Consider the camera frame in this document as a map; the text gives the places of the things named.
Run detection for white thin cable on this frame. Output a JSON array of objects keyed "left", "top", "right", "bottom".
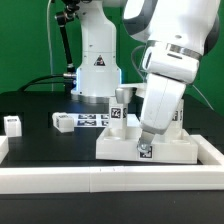
[{"left": 46, "top": 0, "right": 55, "bottom": 92}]

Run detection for marker sheet with tags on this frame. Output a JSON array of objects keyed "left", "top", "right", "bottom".
[{"left": 70, "top": 113, "right": 109, "bottom": 127}]

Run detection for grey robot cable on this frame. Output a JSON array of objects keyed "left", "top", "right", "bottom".
[{"left": 193, "top": 85, "right": 214, "bottom": 111}]

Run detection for black cable bundle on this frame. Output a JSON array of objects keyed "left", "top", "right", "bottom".
[{"left": 18, "top": 73, "right": 74, "bottom": 92}]

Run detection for white U-shaped fence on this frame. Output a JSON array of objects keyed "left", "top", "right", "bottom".
[{"left": 0, "top": 135, "right": 224, "bottom": 194}]

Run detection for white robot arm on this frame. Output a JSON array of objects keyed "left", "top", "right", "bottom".
[{"left": 73, "top": 0, "right": 221, "bottom": 153}]

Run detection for white square table top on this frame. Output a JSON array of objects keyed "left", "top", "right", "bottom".
[{"left": 95, "top": 113, "right": 199, "bottom": 165}]

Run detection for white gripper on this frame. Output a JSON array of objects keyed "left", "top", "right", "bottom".
[{"left": 137, "top": 46, "right": 200, "bottom": 153}]

